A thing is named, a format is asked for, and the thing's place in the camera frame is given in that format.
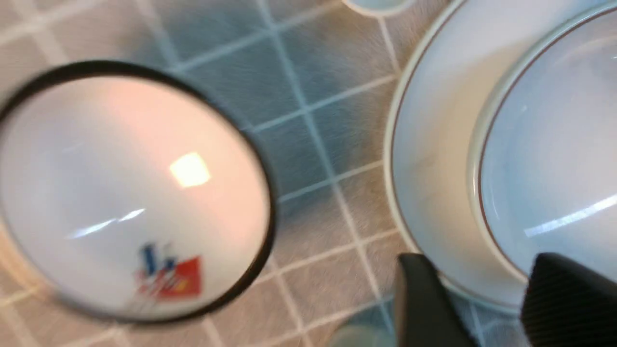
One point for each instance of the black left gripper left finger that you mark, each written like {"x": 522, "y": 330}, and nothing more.
{"x": 424, "y": 316}

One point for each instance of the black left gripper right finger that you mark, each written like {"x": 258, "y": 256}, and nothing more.
{"x": 568, "y": 305}

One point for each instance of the thin-rimmed white bowl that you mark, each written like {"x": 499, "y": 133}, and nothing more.
{"x": 543, "y": 156}

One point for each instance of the plain white plate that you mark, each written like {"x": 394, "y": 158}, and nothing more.
{"x": 428, "y": 161}

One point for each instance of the grey checked tablecloth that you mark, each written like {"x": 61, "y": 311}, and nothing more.
{"x": 310, "y": 82}

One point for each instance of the small white printed spoon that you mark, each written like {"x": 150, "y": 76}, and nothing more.
{"x": 378, "y": 8}

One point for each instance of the black-rimmed white bowl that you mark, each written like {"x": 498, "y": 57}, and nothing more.
{"x": 127, "y": 195}

